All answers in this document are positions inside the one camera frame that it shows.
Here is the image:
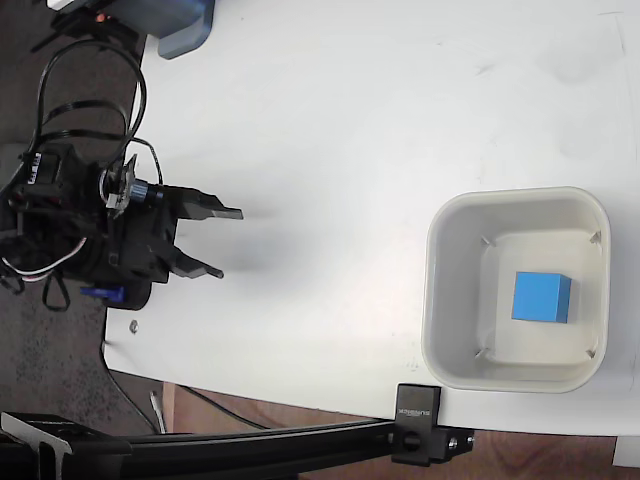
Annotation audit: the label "black table clamp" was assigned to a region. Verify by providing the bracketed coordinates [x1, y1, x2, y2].
[390, 383, 475, 467]

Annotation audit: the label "blue cube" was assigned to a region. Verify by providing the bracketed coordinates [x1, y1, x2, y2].
[510, 271, 573, 323]

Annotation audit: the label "thick black looped cable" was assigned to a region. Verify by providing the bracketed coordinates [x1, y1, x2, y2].
[28, 38, 150, 164]

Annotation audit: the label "black floor cable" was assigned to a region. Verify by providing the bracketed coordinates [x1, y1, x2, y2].
[101, 342, 157, 434]

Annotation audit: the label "small wrist camera board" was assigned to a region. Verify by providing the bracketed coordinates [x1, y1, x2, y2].
[97, 154, 166, 219]

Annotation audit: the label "blue-gray device base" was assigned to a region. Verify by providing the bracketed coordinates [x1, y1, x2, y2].
[107, 0, 217, 61]

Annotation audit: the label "black stand with orange button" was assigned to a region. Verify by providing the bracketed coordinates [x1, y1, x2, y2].
[29, 8, 147, 65]

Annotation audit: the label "white arm wires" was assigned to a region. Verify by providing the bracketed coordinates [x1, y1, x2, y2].
[0, 238, 89, 279]

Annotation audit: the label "white table leg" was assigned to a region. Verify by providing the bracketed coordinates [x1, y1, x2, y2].
[611, 434, 640, 469]

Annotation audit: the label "black six-joint robot arm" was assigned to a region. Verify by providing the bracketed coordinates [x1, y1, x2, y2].
[0, 142, 129, 297]

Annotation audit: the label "black aluminium rail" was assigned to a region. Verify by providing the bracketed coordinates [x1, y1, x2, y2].
[0, 410, 401, 480]

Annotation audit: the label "white square plastic bin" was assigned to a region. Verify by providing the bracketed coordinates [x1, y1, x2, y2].
[420, 186, 612, 394]

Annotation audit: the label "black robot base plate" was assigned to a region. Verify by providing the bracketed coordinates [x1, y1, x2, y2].
[79, 279, 153, 311]

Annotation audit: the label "blue base clamp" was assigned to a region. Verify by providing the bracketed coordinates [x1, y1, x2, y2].
[79, 284, 126, 304]

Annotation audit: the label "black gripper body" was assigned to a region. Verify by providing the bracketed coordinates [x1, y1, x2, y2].
[105, 187, 182, 287]

